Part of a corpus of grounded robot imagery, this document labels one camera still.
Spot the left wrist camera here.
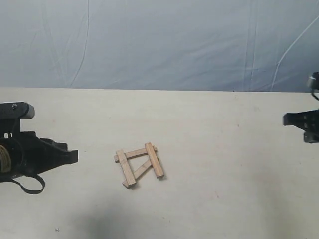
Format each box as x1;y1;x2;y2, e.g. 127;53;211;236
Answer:
0;102;35;120

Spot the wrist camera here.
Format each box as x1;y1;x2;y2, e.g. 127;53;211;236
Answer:
307;72;319;92
0;102;35;120

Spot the grey fabric backdrop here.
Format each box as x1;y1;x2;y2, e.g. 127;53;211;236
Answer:
0;0;319;92

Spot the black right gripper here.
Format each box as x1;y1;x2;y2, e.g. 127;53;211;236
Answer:
283;110;319;143

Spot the wood block behind gripper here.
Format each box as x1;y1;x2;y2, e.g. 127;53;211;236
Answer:
114;146;158;163

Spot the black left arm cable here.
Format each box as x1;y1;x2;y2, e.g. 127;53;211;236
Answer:
9;174;46;195

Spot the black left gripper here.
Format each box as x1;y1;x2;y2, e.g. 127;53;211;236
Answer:
0;131;78;182

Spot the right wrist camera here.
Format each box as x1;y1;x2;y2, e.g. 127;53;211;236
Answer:
307;72;319;92

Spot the short wooden stick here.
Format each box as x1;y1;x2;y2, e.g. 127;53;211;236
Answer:
133;160;152;181

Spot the long wooden stick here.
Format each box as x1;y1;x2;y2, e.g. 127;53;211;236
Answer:
145;143;164;178

